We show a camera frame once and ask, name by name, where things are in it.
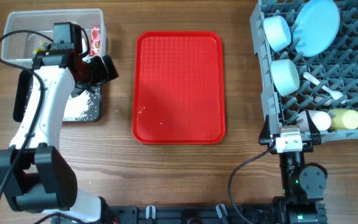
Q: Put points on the white plastic fork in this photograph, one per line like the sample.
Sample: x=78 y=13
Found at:
x=327 y=102

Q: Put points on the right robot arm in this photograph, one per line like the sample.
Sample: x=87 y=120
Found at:
x=303 y=183

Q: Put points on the grey dishwasher rack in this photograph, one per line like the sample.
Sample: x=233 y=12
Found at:
x=336 y=67

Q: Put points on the light blue small bowl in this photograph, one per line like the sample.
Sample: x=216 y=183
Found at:
x=277 y=32

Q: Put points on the black plastic tray bin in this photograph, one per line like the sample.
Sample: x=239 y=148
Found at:
x=23 y=93

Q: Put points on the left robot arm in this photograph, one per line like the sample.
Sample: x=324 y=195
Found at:
x=34 y=177

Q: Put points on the red clear plastic wrapper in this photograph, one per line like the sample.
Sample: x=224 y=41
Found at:
x=95 y=41

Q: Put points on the yellow candy wrapper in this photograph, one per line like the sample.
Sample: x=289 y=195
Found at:
x=42 y=46

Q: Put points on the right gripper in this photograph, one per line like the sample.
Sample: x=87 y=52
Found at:
x=315 y=136

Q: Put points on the red serving tray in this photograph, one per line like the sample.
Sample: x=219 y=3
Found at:
x=179 y=88

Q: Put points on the white plastic spoon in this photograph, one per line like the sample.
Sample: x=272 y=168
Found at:
x=336 y=95

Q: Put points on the white rice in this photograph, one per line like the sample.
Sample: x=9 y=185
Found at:
x=83 y=108

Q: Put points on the pale pink plastic cup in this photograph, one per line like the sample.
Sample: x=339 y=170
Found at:
x=321 y=120

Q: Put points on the mint green bowl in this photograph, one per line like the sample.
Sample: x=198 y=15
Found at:
x=285 y=76

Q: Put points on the light blue plate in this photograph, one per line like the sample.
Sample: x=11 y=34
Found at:
x=317 y=25

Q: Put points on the clear plastic waste bin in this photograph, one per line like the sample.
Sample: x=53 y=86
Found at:
x=18 y=48

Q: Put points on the yellow plastic cup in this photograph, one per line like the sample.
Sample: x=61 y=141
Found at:
x=343 y=119

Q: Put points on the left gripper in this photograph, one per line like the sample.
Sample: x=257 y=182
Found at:
x=102 y=76

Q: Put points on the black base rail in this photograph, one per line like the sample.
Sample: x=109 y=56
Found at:
x=247 y=213

